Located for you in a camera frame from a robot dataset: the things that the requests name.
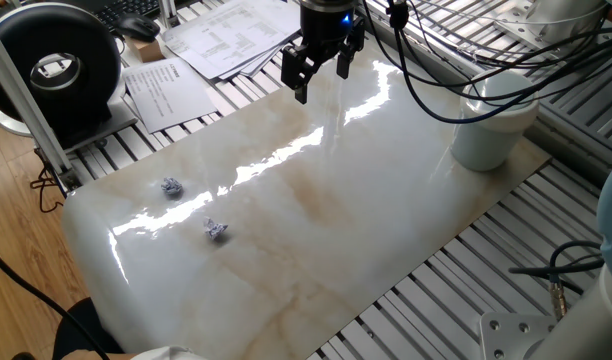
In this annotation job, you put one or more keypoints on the white cylindrical machine base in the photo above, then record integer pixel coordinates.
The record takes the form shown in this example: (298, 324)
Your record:
(571, 22)

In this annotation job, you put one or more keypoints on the glossy marble pattern mat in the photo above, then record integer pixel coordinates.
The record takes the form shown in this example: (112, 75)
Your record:
(311, 225)

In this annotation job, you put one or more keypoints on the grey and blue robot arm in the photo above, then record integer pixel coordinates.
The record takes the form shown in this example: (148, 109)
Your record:
(586, 325)

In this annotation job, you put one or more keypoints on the black computer mouse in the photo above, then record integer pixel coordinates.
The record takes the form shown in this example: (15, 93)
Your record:
(137, 26)

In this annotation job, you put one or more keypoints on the single printed paper sheet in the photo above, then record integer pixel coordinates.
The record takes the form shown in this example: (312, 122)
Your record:
(168, 95)

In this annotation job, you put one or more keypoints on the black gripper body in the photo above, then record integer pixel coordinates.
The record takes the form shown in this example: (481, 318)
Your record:
(328, 27)

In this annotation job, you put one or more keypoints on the aluminium frame post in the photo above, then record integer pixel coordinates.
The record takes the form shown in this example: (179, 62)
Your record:
(31, 115)

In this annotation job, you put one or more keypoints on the printed paper ball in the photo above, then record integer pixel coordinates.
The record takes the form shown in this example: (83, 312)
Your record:
(214, 229)
(171, 186)

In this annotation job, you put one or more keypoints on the dark trousers of person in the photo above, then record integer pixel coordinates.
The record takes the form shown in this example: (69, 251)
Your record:
(86, 325)

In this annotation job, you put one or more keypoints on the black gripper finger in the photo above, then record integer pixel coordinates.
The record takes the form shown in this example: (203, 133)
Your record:
(350, 50)
(297, 67)

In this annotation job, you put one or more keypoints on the small brown cardboard block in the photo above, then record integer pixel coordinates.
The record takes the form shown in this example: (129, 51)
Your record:
(145, 50)

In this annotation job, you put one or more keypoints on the black round fan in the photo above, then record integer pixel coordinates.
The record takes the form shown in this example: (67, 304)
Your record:
(81, 90)

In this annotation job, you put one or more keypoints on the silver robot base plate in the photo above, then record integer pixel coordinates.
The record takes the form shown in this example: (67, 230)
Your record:
(511, 337)

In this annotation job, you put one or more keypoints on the silver perforated mounting plate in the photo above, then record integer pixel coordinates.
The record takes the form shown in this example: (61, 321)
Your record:
(516, 15)

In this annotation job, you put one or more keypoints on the thin aluminium upright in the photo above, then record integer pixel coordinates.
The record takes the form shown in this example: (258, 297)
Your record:
(168, 12)

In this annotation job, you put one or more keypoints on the black keyboard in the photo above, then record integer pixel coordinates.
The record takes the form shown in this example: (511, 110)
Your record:
(121, 9)

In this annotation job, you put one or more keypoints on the silver wrist sensor flange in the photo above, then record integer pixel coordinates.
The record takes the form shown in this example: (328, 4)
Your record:
(331, 3)

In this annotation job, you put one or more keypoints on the stack of printed papers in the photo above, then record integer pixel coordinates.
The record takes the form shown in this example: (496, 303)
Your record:
(231, 37)

